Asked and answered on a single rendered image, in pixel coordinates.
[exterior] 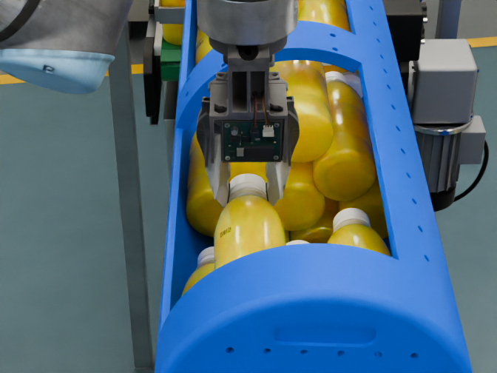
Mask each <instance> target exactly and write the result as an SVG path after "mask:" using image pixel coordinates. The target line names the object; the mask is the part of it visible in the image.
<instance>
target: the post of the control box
mask: <svg viewBox="0 0 497 373"><path fill-rule="evenodd" d="M113 56H114V57H115V59H114V61H113V62H111V63H110V65H109V67H108V73H109V88H110V97H111V106H112V122H113V131H114V139H115V156H116V164H117V173H118V189H119V198H120V206H121V223H122V231H123V240H124V256H125V264H126V281H127V289H128V298H129V314H130V323H131V332H132V348H133V357H134V365H135V370H152V360H153V356H152V337H151V327H150V316H149V297H148V286H147V276H146V257H145V246H144V236H143V216H142V206H141V187H140V176H139V166H138V146H137V136H136V126H135V106H134V96H133V86H132V66H131V55H130V46H129V26H128V16H127V19H126V22H125V25H124V28H123V30H122V33H121V36H120V38H119V41H118V44H117V47H116V48H115V52H114V55H113Z"/></svg>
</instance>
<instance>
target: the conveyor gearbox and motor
mask: <svg viewBox="0 0 497 373"><path fill-rule="evenodd" d="M470 48H471V45H470V44H468V42H467V40H466V39H425V44H421V48H420V55H419V60H418V61H410V62H409V79H408V93H407V103H408V108H409V111H410V116H411V120H412V124H413V129H414V132H415V136H416V141H417V144H418V148H419V154H420V157H421V160H422V166H423V169H424V172H425V177H426V181H427V187H428V190H429V193H430V199H431V202H432V205H433V211H434V212H437V211H440V210H443V209H446V208H448V207H449V206H450V205H451V204H452V203H453V202H455V201H457V200H460V199H461V198H463V197H464V196H466V195H467V194H468V193H470V192H471V191H472V190H473V189H474V188H475V187H476V185H477V184H478V183H479V181H480V180H481V178H482V176H483V174H484V171H485V170H486V167H487V163H488V159H489V148H488V145H487V142H486V140H485V136H486V131H485V128H484V125H483V122H482V119H481V116H479V115H474V112H473V104H474V98H475V93H476V83H477V78H478V72H479V68H478V67H477V66H476V63H475V61H474V58H473V54H472V52H471V50H470ZM483 151H484V161H483V164H482V166H481V169H480V172H479V174H478V176H477V177H476V179H475V181H474V182H473V183H472V184H471V185H470V187H469V188H468V189H466V190H465V191H464V192H463V193H461V194H460V195H457V196H456V197H455V193H456V182H457V181H458V179H459V170H460V164H481V160H482V156H483Z"/></svg>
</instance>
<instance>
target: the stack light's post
mask: <svg viewBox="0 0 497 373"><path fill-rule="evenodd" d="M461 5H462V0H439V11H438V18H437V25H436V37H435V39H457V35H458V28H459V18H460V12H461Z"/></svg>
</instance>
